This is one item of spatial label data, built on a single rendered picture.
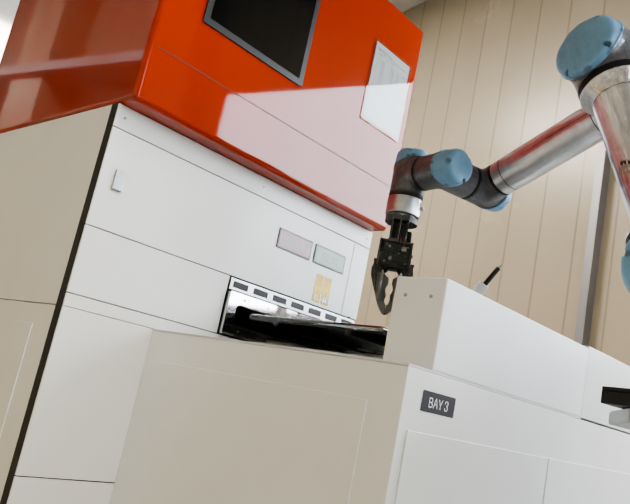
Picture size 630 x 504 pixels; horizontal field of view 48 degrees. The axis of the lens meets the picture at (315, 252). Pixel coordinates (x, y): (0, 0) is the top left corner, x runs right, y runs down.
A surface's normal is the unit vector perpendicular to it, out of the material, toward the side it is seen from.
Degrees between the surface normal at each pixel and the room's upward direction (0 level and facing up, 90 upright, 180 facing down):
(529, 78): 90
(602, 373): 90
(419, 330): 90
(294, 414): 90
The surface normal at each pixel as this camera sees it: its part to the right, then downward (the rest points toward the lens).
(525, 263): -0.80, -0.28
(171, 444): -0.65, -0.29
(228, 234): 0.73, 0.00
